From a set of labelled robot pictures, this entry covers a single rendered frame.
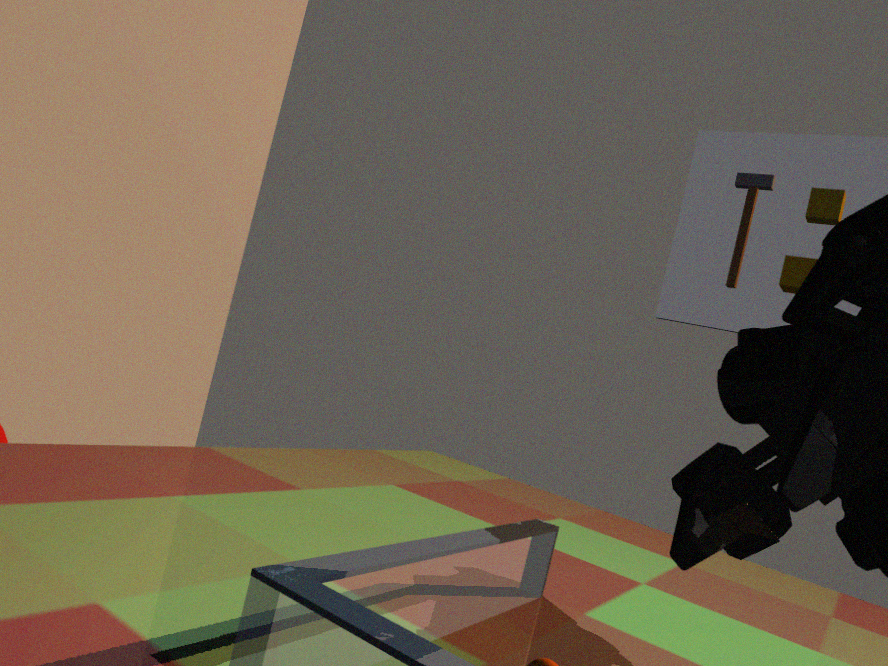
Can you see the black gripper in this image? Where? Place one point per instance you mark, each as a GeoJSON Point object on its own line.
{"type": "Point", "coordinates": [829, 434]}

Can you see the clear grey l-shaped low wall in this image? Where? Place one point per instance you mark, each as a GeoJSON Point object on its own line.
{"type": "Point", "coordinates": [431, 598]}

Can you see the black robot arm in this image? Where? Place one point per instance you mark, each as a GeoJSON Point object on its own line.
{"type": "Point", "coordinates": [766, 363]}

